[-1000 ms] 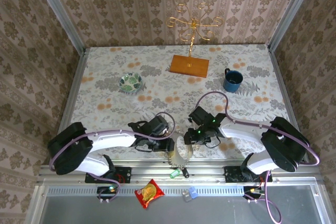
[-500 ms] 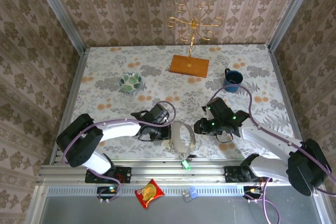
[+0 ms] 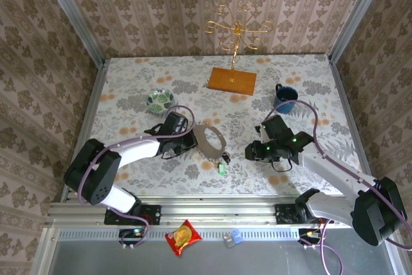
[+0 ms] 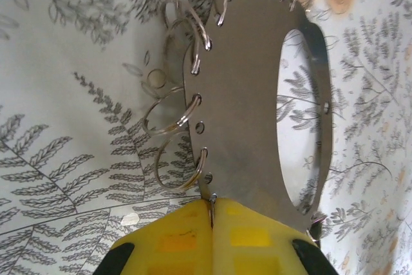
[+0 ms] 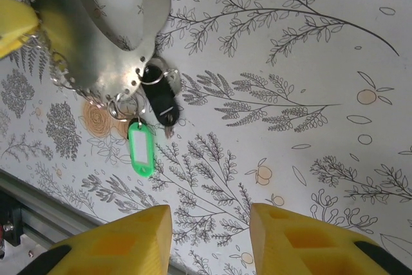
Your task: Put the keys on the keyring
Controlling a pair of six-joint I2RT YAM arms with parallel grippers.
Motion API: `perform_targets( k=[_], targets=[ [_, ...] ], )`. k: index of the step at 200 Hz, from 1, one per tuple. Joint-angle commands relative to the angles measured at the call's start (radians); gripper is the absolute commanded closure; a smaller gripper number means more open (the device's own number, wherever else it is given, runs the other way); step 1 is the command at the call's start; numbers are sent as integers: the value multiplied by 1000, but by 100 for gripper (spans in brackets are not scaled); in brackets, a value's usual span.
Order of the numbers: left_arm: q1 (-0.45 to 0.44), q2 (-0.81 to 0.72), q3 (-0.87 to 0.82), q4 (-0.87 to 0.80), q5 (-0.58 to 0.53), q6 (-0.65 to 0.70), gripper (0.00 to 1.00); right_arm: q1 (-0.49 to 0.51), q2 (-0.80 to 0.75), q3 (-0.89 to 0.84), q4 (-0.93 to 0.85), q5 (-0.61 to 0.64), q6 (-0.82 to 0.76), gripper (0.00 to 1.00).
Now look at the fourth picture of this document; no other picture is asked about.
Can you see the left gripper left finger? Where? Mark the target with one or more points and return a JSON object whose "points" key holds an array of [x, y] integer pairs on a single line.
{"points": [[180, 223]]}

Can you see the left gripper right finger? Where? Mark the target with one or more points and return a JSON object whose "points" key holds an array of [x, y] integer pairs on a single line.
{"points": [[251, 220]]}

